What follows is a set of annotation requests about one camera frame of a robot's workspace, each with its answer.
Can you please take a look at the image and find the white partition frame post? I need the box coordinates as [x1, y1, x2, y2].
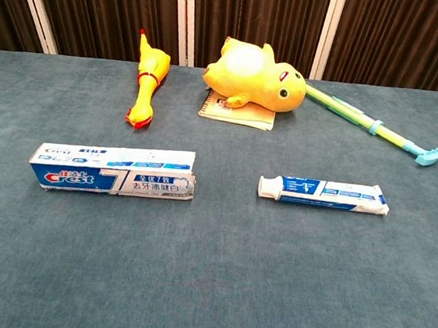
[166, 0, 202, 69]
[307, 0, 349, 83]
[1, 0, 64, 55]

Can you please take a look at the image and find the green yellow water squirter toy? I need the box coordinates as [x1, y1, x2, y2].
[297, 82, 438, 170]

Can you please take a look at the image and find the yellow rubber chicken toy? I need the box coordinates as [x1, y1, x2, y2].
[123, 26, 175, 133]

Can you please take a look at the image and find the Crest toothpaste cardboard box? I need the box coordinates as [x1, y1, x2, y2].
[25, 134, 200, 206]

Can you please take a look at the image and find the white blue toothpaste tube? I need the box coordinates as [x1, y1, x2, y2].
[255, 171, 393, 220]

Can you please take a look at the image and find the kraft spiral notebook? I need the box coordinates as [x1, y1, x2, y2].
[196, 87, 279, 132]

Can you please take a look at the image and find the yellow plush duck toy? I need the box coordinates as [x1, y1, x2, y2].
[199, 34, 313, 117]

